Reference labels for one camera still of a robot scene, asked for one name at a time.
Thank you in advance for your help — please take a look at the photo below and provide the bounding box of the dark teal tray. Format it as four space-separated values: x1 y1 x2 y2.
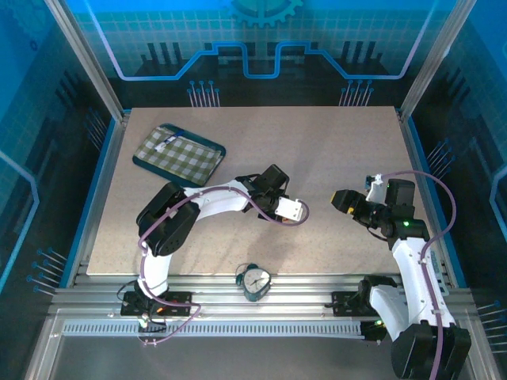
132 123 227 189

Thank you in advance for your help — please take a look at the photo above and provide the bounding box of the green white checkered cloth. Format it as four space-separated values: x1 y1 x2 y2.
136 125 223 186

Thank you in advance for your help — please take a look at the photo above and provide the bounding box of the teal alarm clock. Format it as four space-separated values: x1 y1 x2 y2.
235 263 273 302

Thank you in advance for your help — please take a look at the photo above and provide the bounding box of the black electronics module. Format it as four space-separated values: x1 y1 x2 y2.
360 318 388 344

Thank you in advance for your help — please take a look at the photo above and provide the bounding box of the aluminium side rail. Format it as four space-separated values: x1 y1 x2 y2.
395 109 460 288
59 112 132 288

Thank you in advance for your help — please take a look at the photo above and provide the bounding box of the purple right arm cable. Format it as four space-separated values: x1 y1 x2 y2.
379 169 459 380

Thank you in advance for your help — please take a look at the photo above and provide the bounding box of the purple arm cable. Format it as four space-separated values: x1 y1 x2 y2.
379 169 459 380
136 185 311 348

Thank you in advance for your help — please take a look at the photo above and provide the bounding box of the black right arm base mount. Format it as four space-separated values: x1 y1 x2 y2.
330 291 381 317

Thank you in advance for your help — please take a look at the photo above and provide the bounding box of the aluminium front rail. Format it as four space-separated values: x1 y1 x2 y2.
49 272 472 322

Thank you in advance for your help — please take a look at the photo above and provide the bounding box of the aluminium frame post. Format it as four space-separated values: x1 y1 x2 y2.
43 0 130 122
398 0 478 124

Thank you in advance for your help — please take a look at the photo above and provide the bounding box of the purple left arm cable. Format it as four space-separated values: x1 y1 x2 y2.
136 185 311 348

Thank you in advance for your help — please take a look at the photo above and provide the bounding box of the grey slotted cable duct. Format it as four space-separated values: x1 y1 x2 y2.
62 321 364 338

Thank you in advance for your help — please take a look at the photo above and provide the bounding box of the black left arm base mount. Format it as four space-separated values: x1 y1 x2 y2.
120 291 195 317

